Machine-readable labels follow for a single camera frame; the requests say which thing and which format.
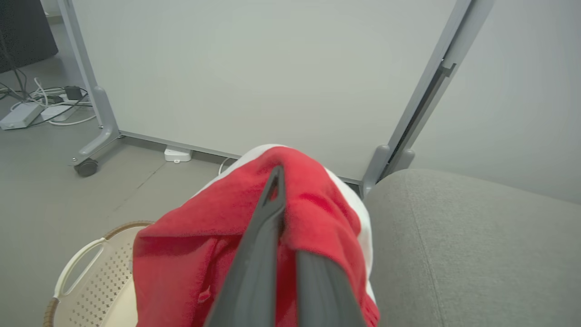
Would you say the white power strip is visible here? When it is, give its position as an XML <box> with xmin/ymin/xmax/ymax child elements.
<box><xmin>41</xmin><ymin>101</ymin><xmax>82</xmax><ymax>122</ymax></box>

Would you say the black cable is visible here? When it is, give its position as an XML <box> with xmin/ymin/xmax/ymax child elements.
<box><xmin>0</xmin><ymin>41</ymin><xmax>91</xmax><ymax>127</ymax></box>

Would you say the cream perforated laundry basket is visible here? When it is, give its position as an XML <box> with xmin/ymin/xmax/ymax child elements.
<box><xmin>43</xmin><ymin>221</ymin><xmax>155</xmax><ymax>327</ymax></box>

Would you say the grey fabric sofa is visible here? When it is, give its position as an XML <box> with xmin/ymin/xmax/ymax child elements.
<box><xmin>364</xmin><ymin>169</ymin><xmax>581</xmax><ymax>327</ymax></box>

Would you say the small white floor device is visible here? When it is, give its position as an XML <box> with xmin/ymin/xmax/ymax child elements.
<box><xmin>164</xmin><ymin>145</ymin><xmax>193</xmax><ymax>164</ymax></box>

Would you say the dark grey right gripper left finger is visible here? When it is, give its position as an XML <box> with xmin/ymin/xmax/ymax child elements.
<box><xmin>204</xmin><ymin>165</ymin><xmax>286</xmax><ymax>327</ymax></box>

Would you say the dark fabric furniture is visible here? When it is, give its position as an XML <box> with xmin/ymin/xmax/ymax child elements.
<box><xmin>0</xmin><ymin>0</ymin><xmax>59</xmax><ymax>74</ymax></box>

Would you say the white partition panel grey frame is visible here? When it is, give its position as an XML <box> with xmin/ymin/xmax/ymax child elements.
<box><xmin>58</xmin><ymin>0</ymin><xmax>495</xmax><ymax>198</ymax></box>

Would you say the grey flat box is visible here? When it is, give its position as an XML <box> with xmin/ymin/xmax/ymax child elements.
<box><xmin>0</xmin><ymin>103</ymin><xmax>44</xmax><ymax>131</ymax></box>

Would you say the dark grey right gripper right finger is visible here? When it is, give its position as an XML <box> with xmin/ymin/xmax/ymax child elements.
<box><xmin>295</xmin><ymin>250</ymin><xmax>366</xmax><ymax>327</ymax></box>

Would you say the red and white garment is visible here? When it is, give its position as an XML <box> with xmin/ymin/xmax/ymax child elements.
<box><xmin>132</xmin><ymin>144</ymin><xmax>381</xmax><ymax>327</ymax></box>

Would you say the black caster wheel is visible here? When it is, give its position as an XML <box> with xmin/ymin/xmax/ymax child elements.
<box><xmin>74</xmin><ymin>159</ymin><xmax>99</xmax><ymax>178</ymax></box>

